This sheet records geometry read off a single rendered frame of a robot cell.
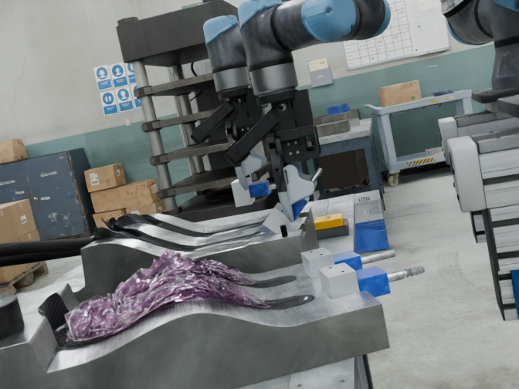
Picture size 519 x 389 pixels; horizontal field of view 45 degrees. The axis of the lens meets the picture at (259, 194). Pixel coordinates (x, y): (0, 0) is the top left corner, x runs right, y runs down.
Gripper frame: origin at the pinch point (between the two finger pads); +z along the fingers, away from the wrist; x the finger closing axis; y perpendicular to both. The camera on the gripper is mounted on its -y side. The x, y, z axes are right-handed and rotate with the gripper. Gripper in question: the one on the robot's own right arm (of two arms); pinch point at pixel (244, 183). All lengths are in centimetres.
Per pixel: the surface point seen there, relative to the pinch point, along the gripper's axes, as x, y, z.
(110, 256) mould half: -36.1, -18.1, 4.0
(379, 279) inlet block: -57, 26, 9
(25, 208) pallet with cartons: 402, -290, 28
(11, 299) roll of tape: -70, -15, 0
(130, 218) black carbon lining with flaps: -20.3, -19.3, 0.4
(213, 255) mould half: -36.1, -0.4, 6.8
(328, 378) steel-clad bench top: -70, 18, 15
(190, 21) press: 363, -88, -95
